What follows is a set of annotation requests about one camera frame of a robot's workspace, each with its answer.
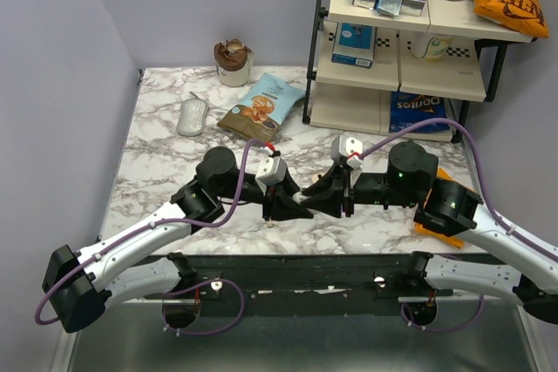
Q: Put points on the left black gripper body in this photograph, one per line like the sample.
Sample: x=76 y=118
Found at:
x=268 y=203

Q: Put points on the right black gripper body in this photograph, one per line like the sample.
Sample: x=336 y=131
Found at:
x=349 y=191

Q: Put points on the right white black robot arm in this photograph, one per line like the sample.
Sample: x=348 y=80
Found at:
x=526 y=274

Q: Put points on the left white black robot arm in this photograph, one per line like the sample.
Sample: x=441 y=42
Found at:
x=81 y=285

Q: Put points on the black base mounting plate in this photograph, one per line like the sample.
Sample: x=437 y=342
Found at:
x=296 y=285

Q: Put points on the light blue chip bag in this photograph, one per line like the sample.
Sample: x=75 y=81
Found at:
x=261 y=112

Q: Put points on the blue Doritos chip bag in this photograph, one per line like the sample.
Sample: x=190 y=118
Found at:
x=407 y=109

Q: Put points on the orange snack bag on table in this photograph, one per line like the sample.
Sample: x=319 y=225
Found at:
x=440 y=237

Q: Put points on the silver glitter pouch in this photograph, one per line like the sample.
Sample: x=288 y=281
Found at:
x=193 y=113

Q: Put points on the blue box on shelf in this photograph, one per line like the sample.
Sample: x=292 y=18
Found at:
x=354 y=44

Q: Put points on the brown white paper cup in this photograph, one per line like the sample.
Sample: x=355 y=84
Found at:
x=233 y=60

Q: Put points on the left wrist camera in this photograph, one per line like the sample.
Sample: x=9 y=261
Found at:
x=270 y=171

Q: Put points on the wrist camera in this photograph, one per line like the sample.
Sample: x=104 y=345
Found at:
x=346 y=150
x=270 y=171

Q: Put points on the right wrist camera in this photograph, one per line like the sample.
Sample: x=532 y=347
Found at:
x=346 y=150

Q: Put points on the black frame beige shelf rack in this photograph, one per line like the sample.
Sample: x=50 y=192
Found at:
x=357 y=99

